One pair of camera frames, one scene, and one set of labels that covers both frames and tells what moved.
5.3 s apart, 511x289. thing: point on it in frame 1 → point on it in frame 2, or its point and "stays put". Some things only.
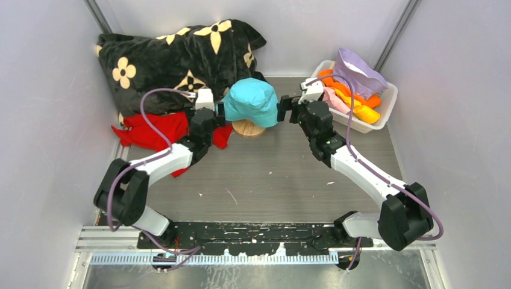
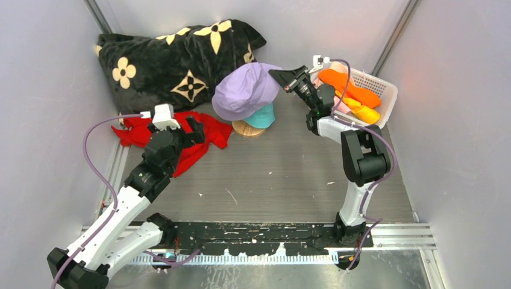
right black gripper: x=293 y=110 → x=295 y=80
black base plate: x=256 y=238 stays put
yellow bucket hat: x=366 y=113 stays put
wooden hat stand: x=247 y=128 stays put
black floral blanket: x=207 y=55 stays put
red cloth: x=174 y=126 stays put
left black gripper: x=217 y=110 → x=191 y=130
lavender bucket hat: x=364 y=78 → x=244 y=91
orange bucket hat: x=372 y=103 stays put
